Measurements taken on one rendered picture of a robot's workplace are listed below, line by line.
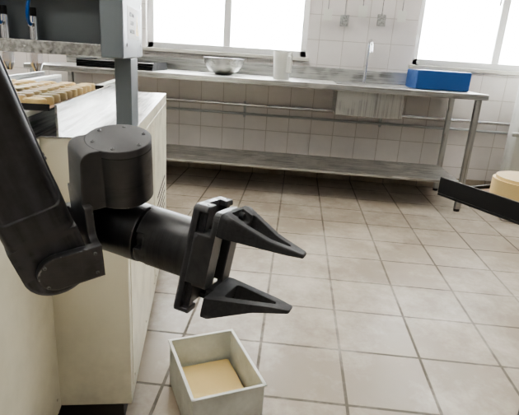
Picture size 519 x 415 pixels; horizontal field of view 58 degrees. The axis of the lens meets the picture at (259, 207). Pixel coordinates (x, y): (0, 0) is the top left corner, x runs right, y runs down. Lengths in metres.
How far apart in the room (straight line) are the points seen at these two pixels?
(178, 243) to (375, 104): 3.33
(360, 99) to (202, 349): 2.51
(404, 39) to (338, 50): 0.54
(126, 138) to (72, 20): 0.83
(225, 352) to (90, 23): 1.09
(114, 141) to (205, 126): 3.96
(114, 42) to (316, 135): 3.32
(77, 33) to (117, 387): 0.93
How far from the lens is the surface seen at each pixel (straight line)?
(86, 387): 1.47
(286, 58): 3.70
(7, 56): 1.25
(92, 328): 1.36
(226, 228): 0.40
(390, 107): 3.72
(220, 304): 0.43
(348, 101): 3.67
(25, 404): 1.22
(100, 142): 0.43
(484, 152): 4.64
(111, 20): 1.14
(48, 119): 1.29
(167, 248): 0.43
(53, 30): 1.25
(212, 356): 1.67
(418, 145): 4.45
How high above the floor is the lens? 1.05
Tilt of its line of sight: 18 degrees down
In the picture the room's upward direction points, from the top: 4 degrees clockwise
